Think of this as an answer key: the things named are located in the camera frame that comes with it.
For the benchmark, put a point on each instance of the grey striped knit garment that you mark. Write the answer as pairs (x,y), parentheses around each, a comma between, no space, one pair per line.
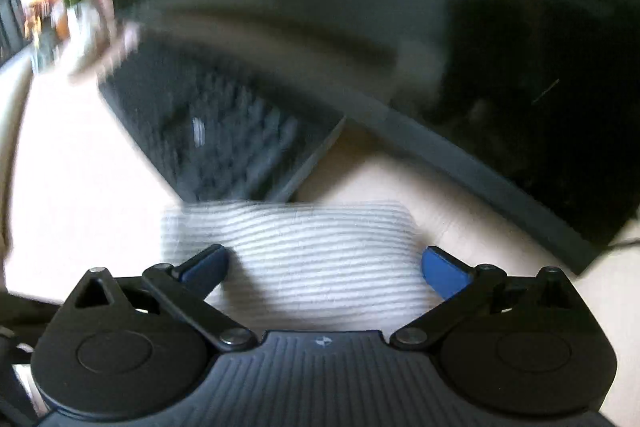
(308,267)

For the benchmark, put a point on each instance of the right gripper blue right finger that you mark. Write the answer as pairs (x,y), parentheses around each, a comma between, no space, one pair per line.
(463,289)

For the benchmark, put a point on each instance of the black keyboard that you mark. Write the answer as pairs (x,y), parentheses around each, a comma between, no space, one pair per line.
(215,127)

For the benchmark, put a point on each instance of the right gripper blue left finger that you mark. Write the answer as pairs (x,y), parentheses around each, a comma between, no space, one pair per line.
(181,290)

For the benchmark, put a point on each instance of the black computer monitor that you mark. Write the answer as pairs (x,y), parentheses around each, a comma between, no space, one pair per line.
(533,105)

